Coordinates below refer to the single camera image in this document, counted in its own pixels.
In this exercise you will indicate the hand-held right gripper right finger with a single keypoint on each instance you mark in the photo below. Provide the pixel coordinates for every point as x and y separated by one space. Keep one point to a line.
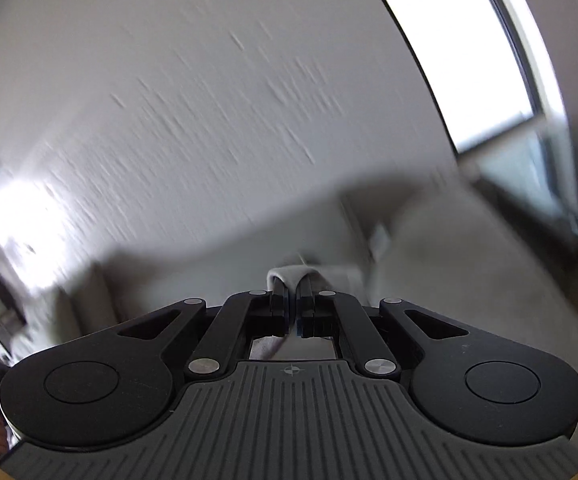
303 312

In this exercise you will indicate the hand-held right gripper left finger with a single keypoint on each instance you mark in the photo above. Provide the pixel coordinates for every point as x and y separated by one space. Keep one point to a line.
280 312

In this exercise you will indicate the white sweatshirt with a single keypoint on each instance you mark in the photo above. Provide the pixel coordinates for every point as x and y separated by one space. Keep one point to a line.
291 277

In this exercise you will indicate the grey sofa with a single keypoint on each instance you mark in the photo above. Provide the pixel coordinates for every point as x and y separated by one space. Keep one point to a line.
444 270

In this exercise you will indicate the window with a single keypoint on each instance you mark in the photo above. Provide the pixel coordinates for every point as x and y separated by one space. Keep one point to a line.
459 50

